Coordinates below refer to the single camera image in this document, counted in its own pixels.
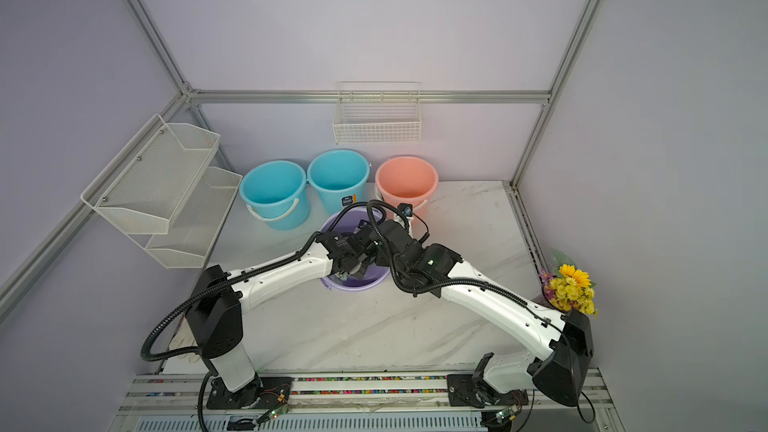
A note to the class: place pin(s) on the purple plastic bucket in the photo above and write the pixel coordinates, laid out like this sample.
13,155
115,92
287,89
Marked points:
354,282

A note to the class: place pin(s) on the teal plastic bucket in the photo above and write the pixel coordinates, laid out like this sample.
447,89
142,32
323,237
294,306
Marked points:
275,194
339,177

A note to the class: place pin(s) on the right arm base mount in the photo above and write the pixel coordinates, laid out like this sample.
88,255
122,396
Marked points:
472,390

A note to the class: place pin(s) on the white wire wall basket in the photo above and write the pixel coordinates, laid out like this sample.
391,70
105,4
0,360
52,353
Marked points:
377,113

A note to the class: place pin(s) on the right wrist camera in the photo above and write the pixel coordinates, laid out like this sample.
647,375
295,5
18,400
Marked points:
405,210

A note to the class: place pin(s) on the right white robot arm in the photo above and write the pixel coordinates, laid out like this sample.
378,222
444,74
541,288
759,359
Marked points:
558,346

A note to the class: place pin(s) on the pink plastic bucket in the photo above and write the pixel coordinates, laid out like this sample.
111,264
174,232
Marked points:
407,179

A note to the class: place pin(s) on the white mesh two-tier shelf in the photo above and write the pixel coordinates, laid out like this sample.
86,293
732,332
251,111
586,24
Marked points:
164,192

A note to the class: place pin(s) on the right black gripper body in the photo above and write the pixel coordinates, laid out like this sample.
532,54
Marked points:
403,272

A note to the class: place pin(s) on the yellow artificial flower bouquet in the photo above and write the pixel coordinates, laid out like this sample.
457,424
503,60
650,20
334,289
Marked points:
567,287

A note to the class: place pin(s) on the white work glove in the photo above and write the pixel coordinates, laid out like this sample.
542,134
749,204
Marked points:
182,339

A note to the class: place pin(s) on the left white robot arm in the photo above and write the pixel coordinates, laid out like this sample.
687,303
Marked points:
216,323

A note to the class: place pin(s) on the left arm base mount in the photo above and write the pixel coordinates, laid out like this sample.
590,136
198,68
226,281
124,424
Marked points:
264,393

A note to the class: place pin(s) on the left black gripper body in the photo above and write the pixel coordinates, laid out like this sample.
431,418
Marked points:
359,271

